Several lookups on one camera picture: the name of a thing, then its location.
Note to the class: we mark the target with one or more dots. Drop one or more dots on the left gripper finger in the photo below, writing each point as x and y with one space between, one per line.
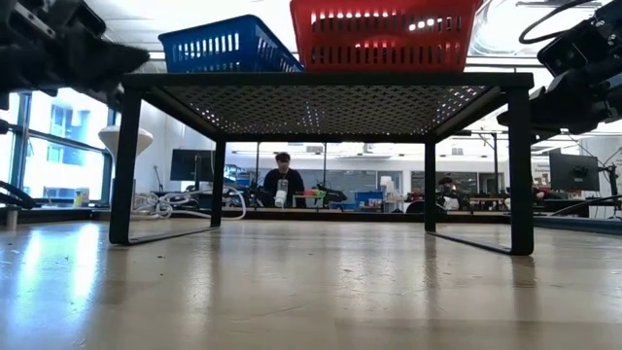
107 60

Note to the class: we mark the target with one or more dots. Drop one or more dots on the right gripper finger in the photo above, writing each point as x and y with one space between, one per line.
532 114

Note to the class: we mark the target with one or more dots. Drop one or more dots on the blue plastic basket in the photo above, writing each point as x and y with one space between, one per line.
218 46

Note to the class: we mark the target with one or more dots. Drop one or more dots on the red plastic basket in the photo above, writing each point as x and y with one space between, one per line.
384 53

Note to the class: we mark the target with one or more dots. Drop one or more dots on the black perforated metal shelf riser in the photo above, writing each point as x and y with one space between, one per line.
330 109

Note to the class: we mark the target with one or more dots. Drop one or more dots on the long ceiling light bar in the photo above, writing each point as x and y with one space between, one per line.
505 62

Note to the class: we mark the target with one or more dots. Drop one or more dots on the black computer monitor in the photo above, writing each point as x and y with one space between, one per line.
573 172

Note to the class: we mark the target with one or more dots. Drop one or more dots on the person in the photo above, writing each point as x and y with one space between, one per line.
447 194
538 194
284 182

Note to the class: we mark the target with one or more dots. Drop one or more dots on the white mushroom lamp wooden base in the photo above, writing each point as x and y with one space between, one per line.
146 138

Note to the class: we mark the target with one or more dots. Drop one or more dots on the large glass window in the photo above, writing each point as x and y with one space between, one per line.
63 146

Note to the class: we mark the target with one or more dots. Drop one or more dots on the dark computer monitor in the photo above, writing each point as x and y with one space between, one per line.
187 165

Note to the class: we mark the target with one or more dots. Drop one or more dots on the small yellow container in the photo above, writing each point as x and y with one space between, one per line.
81 198

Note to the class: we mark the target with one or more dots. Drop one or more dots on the blue storage bin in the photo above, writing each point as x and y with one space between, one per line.
369 200

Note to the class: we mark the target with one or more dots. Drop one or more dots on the white cylindrical container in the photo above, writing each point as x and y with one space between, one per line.
281 194

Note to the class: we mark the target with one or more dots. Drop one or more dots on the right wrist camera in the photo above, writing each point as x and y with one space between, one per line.
568 48

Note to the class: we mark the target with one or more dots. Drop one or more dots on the black aluminium table frame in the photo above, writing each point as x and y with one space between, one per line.
316 215

